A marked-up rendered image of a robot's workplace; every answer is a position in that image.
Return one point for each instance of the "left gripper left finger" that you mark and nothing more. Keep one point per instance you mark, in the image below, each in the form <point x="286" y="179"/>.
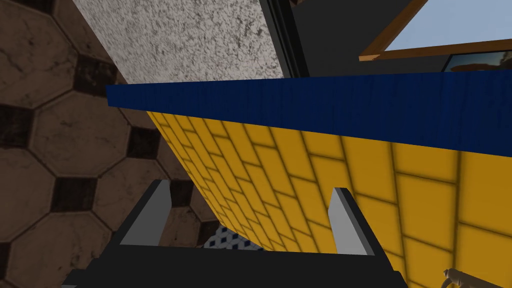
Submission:
<point x="148" y="218"/>

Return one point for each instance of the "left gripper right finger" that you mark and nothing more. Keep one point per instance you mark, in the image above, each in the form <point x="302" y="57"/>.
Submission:
<point x="347" y="228"/>

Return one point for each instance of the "wooden framed window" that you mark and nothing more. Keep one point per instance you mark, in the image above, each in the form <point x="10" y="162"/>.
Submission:
<point x="448" y="22"/>

